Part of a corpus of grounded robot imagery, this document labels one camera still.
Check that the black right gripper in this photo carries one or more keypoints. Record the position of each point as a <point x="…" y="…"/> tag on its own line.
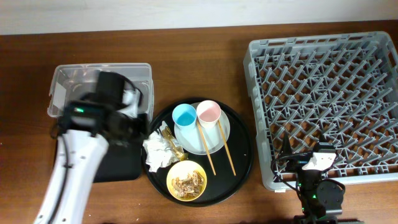
<point x="296" y="161"/>

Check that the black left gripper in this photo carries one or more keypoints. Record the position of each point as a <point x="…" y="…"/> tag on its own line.
<point x="142" y="134"/>

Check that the white napkin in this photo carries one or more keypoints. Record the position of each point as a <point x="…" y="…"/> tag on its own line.
<point x="159" y="151"/>

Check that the gold foil wrapper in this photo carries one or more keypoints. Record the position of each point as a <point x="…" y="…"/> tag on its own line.
<point x="177" y="149"/>

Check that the blue cup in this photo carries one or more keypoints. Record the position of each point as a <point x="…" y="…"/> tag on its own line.
<point x="184" y="116"/>

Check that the yellow bowl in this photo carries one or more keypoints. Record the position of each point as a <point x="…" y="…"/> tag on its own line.
<point x="181" y="169"/>

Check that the food scraps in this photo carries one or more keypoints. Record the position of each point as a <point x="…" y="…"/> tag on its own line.
<point x="190" y="187"/>

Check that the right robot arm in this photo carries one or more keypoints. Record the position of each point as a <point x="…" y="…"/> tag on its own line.
<point x="321" y="198"/>

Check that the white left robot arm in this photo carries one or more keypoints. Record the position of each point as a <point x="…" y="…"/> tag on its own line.
<point x="66" y="204"/>

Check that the grey dishwasher rack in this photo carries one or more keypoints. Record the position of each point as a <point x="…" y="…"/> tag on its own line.
<point x="342" y="87"/>

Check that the black rectangular tray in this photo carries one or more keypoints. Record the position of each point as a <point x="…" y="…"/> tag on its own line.
<point x="83" y="160"/>

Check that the right wooden chopstick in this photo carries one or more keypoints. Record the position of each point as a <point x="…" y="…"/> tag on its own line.
<point x="226" y="147"/>

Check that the wooden chopstick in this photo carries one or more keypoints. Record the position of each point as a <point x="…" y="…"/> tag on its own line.
<point x="226" y="147"/>
<point x="205" y="146"/>

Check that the round black tray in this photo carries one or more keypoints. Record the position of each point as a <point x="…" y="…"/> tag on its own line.
<point x="225" y="183"/>

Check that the grey plate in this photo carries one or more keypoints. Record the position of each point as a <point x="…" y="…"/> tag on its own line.
<point x="191" y="139"/>

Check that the left wooden chopstick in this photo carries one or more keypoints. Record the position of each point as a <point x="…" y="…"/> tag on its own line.
<point x="205" y="146"/>

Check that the pink cup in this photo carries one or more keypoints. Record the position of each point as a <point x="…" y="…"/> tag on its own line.
<point x="208" y="113"/>

